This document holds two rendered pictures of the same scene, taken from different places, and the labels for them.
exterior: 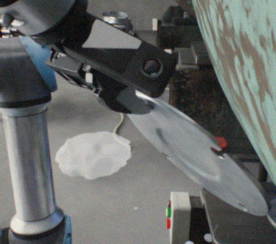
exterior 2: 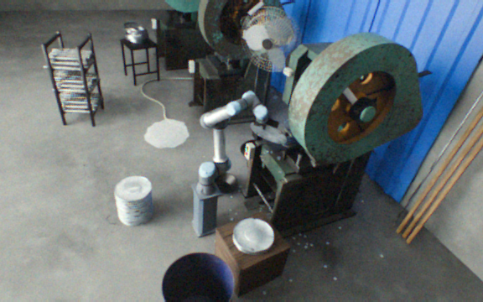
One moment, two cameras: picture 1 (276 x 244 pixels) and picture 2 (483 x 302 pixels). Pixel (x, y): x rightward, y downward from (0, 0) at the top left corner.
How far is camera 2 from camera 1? 190 cm
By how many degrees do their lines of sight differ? 31
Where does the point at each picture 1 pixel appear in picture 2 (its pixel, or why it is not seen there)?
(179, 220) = (251, 151)
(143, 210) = (208, 156)
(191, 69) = (216, 78)
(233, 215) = (274, 145)
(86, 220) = (184, 167)
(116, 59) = (271, 123)
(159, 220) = not seen: hidden behind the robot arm
